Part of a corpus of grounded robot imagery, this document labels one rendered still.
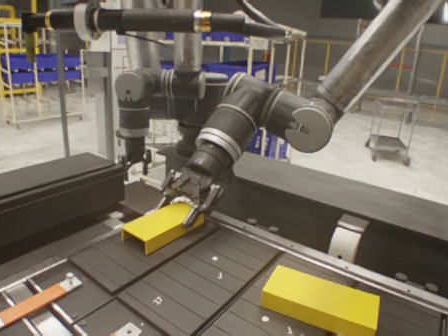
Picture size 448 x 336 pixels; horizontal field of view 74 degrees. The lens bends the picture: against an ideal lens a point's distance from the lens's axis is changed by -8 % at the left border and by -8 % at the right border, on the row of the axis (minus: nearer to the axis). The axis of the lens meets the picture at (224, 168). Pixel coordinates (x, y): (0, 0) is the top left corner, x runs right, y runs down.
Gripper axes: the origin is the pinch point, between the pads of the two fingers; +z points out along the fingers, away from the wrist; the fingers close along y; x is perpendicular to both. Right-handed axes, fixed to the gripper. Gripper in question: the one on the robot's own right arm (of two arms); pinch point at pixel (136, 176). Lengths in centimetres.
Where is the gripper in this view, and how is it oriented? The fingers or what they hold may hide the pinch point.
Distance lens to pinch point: 125.0
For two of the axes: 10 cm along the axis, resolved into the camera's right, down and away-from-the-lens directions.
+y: 5.8, -2.4, 7.8
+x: -8.1, -2.4, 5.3
